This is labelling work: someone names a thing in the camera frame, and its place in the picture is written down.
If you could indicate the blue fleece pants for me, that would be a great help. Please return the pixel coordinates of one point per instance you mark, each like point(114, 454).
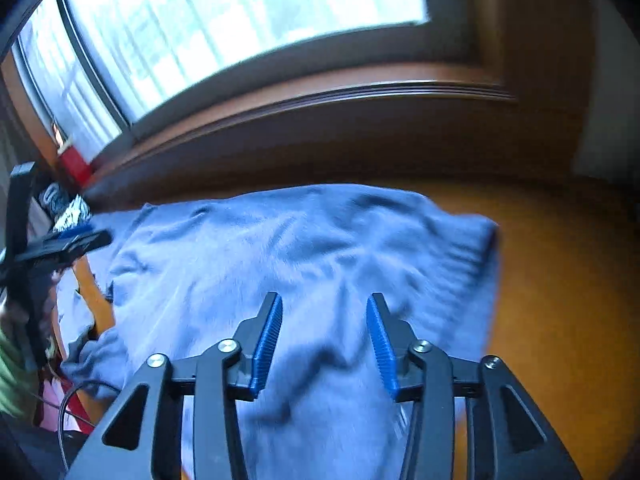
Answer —
point(310, 250)

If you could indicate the green cloth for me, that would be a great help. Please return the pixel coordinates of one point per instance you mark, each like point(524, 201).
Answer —
point(12, 375)

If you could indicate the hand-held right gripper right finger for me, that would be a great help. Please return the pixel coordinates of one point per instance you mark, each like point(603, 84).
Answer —
point(382, 350)

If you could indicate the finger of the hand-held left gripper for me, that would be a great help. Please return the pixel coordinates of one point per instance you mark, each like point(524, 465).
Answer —
point(65, 252)
point(75, 233)

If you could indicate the red box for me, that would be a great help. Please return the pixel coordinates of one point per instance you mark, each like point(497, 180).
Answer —
point(75, 165)

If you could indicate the wooden window sill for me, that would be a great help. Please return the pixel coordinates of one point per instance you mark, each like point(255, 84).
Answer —
point(300, 125)

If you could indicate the pink cloth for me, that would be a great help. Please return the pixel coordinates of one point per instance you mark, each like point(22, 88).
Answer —
point(52, 405)

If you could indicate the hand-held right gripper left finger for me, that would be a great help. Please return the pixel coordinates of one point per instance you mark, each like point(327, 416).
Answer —
point(265, 345)

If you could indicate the window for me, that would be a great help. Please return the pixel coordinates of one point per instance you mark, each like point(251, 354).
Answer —
point(225, 15)

